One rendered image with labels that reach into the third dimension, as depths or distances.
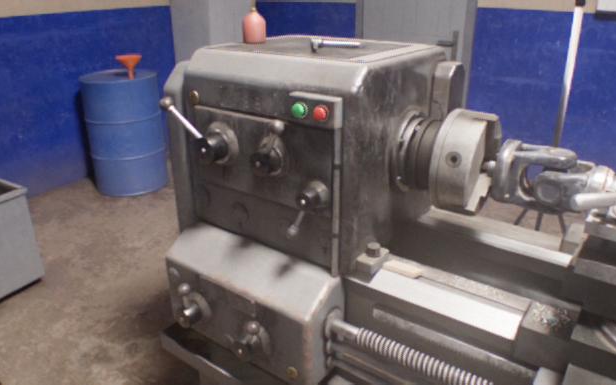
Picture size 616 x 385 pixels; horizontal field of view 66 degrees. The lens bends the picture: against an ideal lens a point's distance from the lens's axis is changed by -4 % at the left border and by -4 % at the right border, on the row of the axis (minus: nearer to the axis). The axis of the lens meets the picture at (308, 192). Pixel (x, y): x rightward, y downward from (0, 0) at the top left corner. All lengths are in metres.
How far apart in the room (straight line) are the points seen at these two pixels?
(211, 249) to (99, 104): 2.56
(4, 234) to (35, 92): 1.67
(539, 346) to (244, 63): 0.91
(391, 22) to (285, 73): 3.49
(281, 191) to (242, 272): 0.25
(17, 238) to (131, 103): 1.40
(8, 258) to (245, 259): 1.76
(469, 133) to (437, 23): 3.32
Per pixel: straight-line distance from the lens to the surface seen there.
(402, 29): 4.56
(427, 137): 1.20
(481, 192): 1.19
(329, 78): 1.09
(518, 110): 4.33
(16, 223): 2.83
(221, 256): 1.36
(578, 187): 1.14
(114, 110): 3.79
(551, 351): 1.08
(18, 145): 4.22
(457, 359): 1.23
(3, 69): 4.12
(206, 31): 4.51
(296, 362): 1.27
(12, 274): 2.91
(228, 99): 1.26
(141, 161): 3.90
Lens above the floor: 1.49
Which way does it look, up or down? 23 degrees down
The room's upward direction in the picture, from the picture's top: straight up
